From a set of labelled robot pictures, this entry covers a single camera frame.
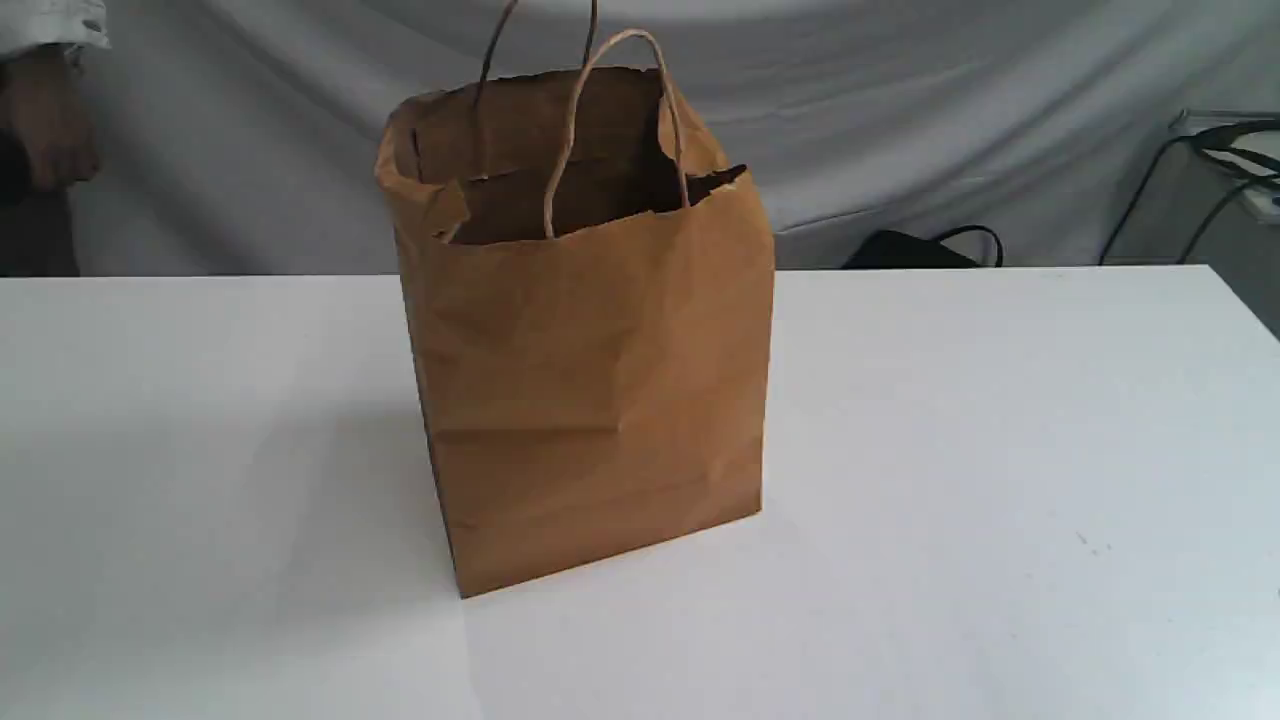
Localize person's hand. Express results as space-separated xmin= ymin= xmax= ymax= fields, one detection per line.
xmin=3 ymin=44 xmax=102 ymax=191

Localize brown paper bag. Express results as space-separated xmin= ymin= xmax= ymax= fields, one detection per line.
xmin=375 ymin=3 xmax=776 ymax=598

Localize black bag behind table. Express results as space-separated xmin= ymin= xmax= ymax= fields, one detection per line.
xmin=840 ymin=224 xmax=1006 ymax=270

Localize person's torso in dark clothing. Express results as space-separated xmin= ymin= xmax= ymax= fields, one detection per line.
xmin=0 ymin=0 xmax=111 ymax=277

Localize grey equipment at right edge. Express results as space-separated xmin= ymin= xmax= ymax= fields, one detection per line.
xmin=1169 ymin=110 xmax=1279 ymax=225

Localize black cables at right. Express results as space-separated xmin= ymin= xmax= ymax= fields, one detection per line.
xmin=1098 ymin=120 xmax=1280 ymax=266

